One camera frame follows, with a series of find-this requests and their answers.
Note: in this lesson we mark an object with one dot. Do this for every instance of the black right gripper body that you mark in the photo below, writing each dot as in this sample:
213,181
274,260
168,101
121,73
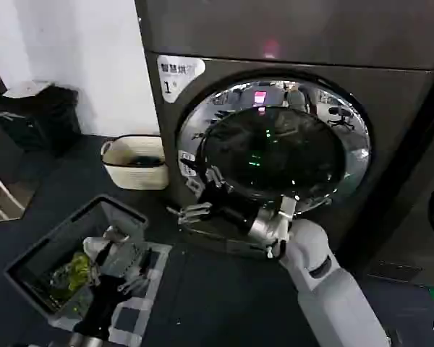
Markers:
228,204

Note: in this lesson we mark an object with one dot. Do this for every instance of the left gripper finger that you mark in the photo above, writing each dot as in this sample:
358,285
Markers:
137,285
104,260

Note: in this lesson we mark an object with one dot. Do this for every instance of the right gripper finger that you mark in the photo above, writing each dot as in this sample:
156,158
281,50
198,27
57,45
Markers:
213,175
197,213

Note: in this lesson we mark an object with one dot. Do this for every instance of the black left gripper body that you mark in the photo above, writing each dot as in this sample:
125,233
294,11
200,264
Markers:
103,303

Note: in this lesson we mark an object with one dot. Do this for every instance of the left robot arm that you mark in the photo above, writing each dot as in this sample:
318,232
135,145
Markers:
88,338

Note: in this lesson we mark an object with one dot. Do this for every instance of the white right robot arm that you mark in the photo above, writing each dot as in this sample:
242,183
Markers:
332,289

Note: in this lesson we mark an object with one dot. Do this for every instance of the white garment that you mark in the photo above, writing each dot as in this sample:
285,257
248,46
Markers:
94,247

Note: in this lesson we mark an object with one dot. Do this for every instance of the checked grey white cloth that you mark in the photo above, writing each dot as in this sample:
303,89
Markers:
137,314

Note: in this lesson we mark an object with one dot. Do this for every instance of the small white door sticker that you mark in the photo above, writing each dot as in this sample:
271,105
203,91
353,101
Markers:
186,162

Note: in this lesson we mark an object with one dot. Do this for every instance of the green garment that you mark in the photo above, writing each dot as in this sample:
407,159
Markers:
76,271

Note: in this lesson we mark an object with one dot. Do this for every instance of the grey plastic laundry basket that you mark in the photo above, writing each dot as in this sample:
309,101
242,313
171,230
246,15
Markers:
58,238

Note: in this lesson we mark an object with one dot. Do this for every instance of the white laundry basket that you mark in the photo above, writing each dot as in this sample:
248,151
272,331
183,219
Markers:
137,173

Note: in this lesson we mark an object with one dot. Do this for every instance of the white label sticker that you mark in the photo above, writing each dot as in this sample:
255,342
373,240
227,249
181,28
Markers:
173,77

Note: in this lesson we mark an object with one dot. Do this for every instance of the round glass dryer door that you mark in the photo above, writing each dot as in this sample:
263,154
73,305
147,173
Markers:
311,119

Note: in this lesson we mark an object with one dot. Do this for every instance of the black waste bin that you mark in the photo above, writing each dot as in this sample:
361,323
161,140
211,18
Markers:
47,119

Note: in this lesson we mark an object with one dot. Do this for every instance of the grey dryer with label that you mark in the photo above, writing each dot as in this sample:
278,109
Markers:
275,32

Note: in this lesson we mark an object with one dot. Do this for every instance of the grey dryer without label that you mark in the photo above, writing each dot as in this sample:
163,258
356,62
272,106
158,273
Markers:
408,202

